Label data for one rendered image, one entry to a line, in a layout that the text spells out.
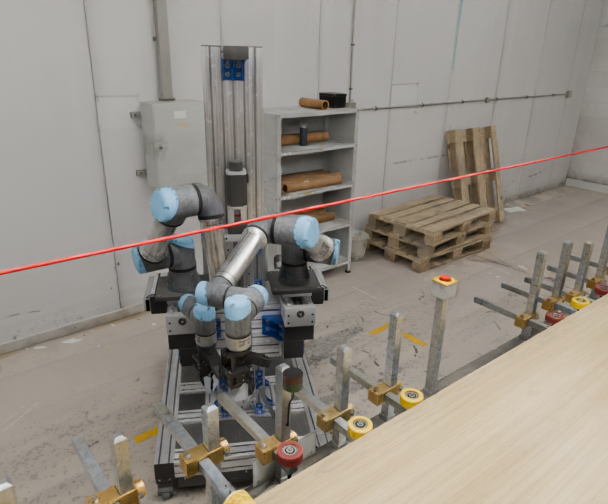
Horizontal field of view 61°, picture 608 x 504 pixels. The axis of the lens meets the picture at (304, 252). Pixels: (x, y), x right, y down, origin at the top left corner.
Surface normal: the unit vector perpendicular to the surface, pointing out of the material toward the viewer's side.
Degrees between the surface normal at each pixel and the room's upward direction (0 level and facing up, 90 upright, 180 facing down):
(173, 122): 90
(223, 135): 90
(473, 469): 0
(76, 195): 90
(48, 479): 0
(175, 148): 90
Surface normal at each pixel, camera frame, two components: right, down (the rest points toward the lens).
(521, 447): 0.02, -0.93
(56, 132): 0.64, 0.29
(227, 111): 0.17, 0.37
